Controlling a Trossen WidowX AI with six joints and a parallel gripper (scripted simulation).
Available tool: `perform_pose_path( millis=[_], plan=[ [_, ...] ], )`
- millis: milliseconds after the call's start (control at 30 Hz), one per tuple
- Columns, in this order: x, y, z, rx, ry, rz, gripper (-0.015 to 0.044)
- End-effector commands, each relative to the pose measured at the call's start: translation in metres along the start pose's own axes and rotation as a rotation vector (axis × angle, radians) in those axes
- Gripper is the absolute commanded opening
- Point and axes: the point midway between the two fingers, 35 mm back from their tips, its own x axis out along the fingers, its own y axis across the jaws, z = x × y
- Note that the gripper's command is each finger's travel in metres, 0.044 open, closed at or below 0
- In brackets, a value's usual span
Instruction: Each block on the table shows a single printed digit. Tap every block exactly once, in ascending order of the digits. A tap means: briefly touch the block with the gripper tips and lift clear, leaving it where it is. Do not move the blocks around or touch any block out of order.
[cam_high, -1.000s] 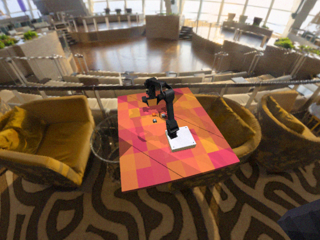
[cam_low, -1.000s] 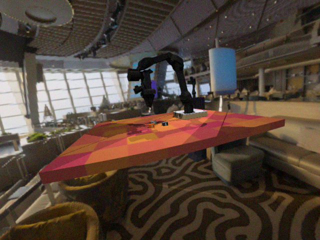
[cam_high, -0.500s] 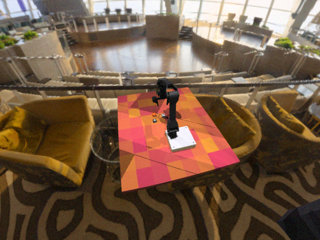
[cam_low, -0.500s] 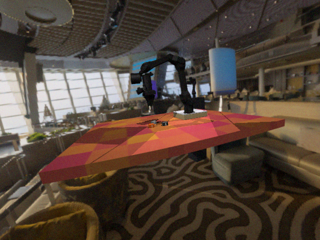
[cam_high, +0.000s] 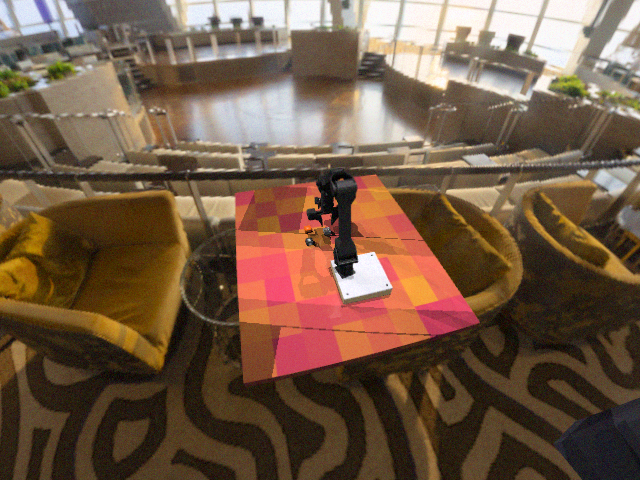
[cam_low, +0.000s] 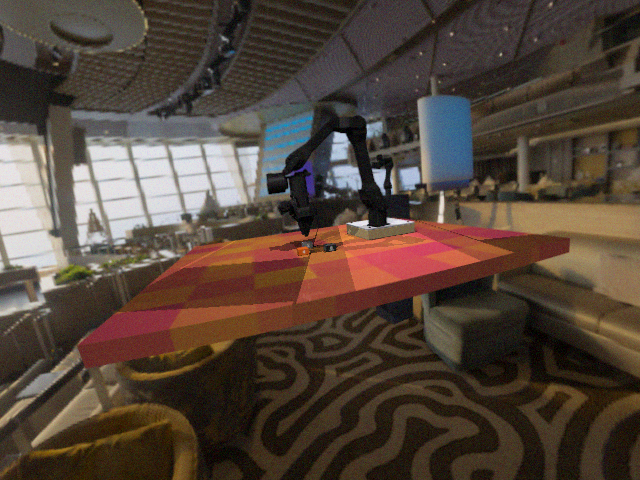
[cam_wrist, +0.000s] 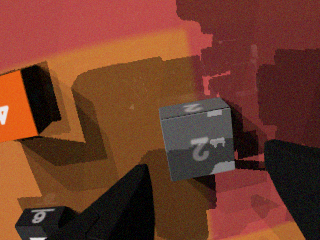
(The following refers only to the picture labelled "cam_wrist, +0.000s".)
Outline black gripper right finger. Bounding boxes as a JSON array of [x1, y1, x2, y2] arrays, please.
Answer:
[[264, 140, 320, 240]]

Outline orange block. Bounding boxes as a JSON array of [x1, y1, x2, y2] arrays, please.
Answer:
[[0, 65, 52, 143]]

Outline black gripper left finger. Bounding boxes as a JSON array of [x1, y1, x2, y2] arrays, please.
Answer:
[[44, 164, 155, 240]]

